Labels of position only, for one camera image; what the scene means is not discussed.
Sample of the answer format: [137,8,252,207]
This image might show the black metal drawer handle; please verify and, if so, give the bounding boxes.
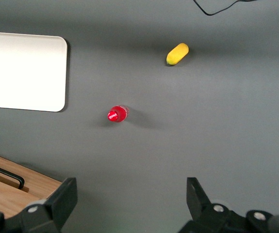
[0,161,25,190]

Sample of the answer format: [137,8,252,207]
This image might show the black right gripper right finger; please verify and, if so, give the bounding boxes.
[178,177,246,233]

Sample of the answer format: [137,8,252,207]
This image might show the wooden drawer cabinet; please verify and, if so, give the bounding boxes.
[0,151,64,220]

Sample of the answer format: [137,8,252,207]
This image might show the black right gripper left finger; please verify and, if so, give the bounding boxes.
[10,177,78,233]

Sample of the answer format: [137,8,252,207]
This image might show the yellow lemon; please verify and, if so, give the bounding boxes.
[165,42,190,67]

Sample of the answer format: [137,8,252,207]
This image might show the red coke bottle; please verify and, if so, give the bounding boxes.
[107,104,130,123]

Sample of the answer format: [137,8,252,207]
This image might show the thin black table cable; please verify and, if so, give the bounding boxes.
[193,0,263,17]

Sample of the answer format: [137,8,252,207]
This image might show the cream rectangular tray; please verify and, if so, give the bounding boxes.
[0,31,68,113]

